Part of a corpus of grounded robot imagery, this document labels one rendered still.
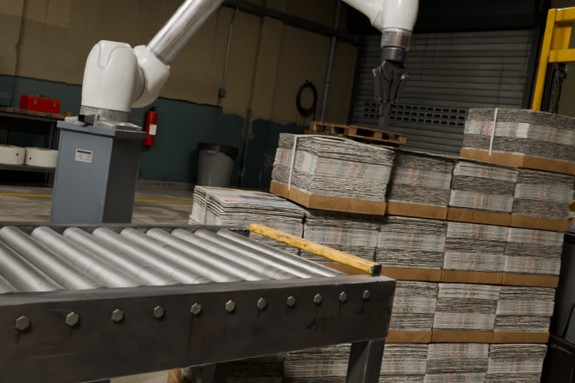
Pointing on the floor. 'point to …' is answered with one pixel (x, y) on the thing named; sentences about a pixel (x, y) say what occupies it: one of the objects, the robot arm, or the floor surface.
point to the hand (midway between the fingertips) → (384, 114)
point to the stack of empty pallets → (355, 133)
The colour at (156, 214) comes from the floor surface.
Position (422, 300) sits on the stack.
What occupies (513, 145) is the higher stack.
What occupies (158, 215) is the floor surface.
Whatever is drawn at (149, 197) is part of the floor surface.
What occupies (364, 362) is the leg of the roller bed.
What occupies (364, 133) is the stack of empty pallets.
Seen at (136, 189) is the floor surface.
